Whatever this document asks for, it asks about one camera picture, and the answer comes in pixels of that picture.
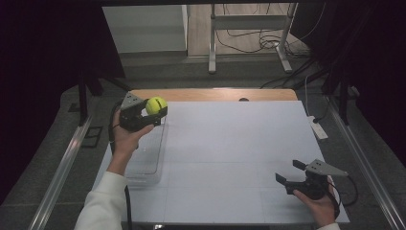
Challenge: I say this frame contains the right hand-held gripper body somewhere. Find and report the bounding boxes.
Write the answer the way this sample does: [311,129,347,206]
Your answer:
[286,158,350,201]

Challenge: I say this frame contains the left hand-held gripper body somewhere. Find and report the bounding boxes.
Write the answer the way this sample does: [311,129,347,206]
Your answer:
[119,91,162,133]

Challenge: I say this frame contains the yellow tennis ball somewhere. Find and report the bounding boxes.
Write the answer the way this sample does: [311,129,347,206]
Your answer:
[145,96,169,117]

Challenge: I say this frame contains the clear plastic container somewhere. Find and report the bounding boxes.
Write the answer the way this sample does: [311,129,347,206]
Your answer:
[124,115,169,187]

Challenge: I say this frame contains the person's left hand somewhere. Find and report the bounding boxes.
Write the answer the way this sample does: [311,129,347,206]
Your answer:
[111,109,155,158]

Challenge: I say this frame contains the person's right hand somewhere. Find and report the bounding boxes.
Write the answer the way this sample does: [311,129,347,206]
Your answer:
[292,183,340,228]

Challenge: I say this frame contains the white power strip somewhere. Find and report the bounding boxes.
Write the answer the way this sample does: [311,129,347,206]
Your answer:
[306,115,329,141]

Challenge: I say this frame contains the black stand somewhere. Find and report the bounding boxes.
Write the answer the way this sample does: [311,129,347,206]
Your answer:
[76,68,132,127]
[291,67,352,127]

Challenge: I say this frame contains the white cabinet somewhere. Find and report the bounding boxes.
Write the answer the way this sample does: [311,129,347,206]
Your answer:
[101,4,190,55]

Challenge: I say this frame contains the dark curtain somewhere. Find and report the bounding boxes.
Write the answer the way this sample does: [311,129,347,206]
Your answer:
[0,0,126,205]
[289,0,406,161]

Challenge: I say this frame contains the right hand-held gripper black cable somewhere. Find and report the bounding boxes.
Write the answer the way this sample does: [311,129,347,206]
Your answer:
[327,174,359,207]

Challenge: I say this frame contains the black floor frame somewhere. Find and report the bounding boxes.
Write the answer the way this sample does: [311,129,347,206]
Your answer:
[79,126,104,150]

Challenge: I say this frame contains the aluminium rail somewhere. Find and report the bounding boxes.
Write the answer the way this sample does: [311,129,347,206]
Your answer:
[325,95,406,230]
[27,114,94,230]

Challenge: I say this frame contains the tangle of black floor cables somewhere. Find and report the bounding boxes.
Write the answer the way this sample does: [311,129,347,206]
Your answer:
[214,3,327,60]

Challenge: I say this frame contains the grey metal table frame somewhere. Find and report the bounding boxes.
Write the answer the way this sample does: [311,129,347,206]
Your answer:
[208,3,300,75]

